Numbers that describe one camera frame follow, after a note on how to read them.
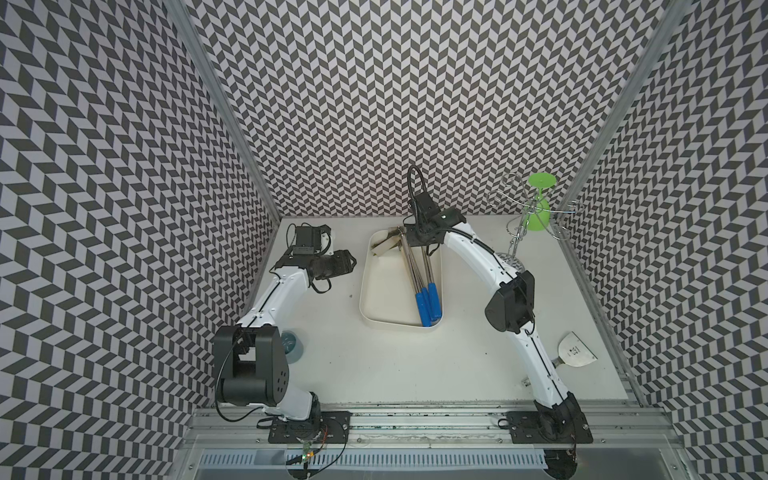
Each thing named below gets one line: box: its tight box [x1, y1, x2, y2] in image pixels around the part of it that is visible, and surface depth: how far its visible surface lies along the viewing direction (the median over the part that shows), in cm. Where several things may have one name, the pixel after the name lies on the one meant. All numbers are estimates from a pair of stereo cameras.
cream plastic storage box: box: [359, 230, 444, 327], surface depth 96 cm
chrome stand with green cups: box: [487, 172, 584, 272], surface depth 82 cm
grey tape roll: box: [281, 330, 304, 364], surface depth 84 cm
